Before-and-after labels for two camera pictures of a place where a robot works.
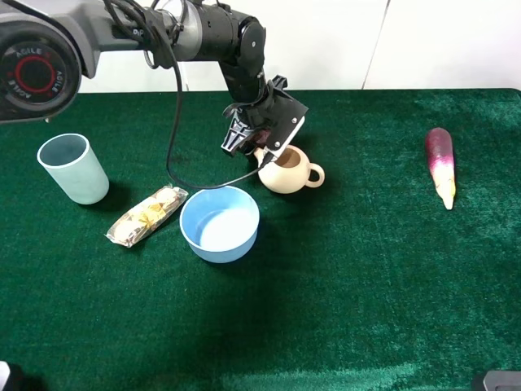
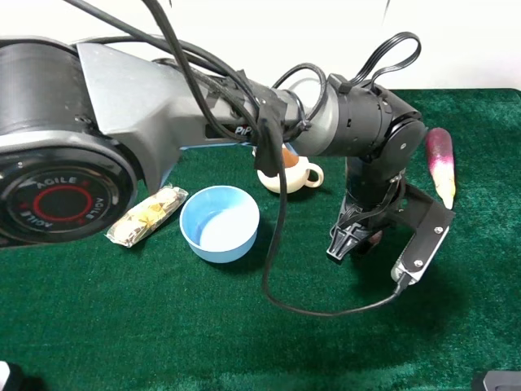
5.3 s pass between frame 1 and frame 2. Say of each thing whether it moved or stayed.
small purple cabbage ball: moved
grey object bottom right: stayed
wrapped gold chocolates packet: stayed
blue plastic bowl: stayed
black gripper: moved
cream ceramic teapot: stayed
